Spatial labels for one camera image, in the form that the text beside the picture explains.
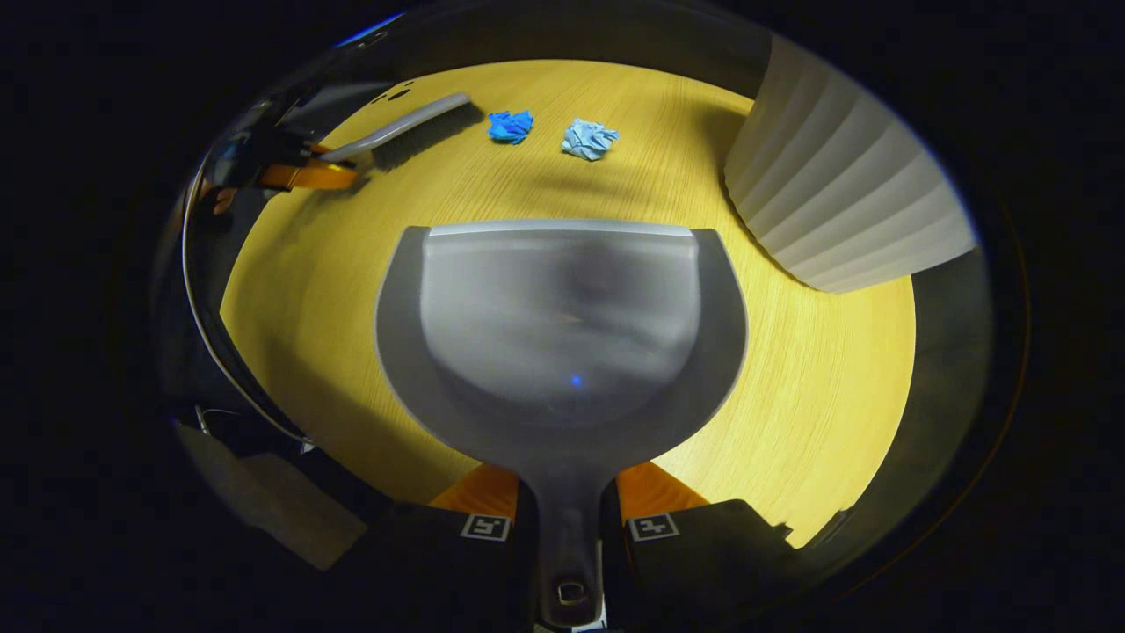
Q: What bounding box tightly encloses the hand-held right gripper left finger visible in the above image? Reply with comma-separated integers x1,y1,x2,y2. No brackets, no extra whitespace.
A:
352,462,537,633

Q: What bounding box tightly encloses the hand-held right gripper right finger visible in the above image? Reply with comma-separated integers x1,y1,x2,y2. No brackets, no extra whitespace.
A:
600,460,796,633

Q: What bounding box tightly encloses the small grey broom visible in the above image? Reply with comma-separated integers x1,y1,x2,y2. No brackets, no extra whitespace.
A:
316,91,486,172

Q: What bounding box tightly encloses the dark blue paper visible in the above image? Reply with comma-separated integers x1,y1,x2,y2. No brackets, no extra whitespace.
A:
487,109,534,145

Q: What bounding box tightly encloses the grey plastic dustpan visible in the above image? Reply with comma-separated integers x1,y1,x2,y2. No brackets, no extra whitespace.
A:
374,220,750,629

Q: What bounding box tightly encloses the light blue paper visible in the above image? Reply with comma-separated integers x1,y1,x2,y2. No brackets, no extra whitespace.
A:
562,119,620,162

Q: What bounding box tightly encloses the white ribbed garbage bin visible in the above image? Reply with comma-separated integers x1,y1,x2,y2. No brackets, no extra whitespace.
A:
723,33,978,294

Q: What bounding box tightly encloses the yellow wooden desktop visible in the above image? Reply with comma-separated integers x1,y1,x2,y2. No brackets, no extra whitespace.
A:
220,59,917,549

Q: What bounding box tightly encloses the thin white cable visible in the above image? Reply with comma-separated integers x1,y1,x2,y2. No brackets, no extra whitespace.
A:
180,145,313,445

